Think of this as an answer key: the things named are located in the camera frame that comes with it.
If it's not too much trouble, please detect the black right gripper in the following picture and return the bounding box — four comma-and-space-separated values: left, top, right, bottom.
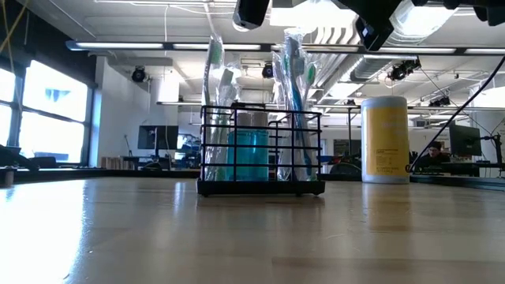
335, 0, 403, 52

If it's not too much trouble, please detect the blue-green toothbrush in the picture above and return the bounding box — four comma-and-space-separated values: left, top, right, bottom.
288, 35, 317, 181

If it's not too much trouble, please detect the teal mouthwash bottle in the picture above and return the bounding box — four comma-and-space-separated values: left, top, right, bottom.
226, 111, 253, 182
252, 111, 271, 182

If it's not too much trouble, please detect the long ceiling light bar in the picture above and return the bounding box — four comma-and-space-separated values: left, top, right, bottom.
65, 39, 273, 53
303, 43, 505, 56

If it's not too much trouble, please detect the bright ceiling light panel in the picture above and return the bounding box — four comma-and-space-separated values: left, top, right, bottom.
270, 6, 358, 29

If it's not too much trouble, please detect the black vertical pole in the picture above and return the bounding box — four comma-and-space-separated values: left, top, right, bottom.
346, 108, 353, 166

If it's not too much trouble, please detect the yellow wipes canister white lid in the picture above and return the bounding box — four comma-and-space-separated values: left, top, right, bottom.
361, 95, 411, 185

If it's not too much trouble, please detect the person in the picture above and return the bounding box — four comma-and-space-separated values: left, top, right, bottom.
413, 140, 453, 169

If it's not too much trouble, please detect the black computer monitor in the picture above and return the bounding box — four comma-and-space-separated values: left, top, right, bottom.
137, 125, 180, 151
448, 124, 483, 157

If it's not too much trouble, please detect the black office chair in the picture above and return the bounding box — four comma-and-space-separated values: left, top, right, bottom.
329, 161, 362, 177

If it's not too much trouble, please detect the blue workshop machine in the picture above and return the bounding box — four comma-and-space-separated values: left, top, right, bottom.
179, 133, 202, 169

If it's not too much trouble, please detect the black office desk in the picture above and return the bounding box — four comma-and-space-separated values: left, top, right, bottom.
410, 161, 505, 177

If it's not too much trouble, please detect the wooden block stack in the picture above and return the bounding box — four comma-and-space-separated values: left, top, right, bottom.
100, 156, 133, 170

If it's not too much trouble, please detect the large bright window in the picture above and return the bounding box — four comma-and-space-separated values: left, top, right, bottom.
0, 58, 94, 166

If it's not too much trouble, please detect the silver ventilation duct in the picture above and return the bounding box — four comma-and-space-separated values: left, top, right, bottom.
346, 54, 395, 84

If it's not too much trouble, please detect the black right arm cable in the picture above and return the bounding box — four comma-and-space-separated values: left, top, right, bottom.
408, 54, 505, 173

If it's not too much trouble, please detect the black wire caddy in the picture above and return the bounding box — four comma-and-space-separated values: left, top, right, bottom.
196, 103, 327, 197

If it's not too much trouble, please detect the black aluminium table frame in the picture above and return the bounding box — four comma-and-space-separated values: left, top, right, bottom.
0, 165, 505, 193

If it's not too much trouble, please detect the yellow hanging cable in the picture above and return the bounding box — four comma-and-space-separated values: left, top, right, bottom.
0, 0, 29, 54

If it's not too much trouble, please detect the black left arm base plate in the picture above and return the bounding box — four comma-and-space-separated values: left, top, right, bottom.
0, 144, 40, 186

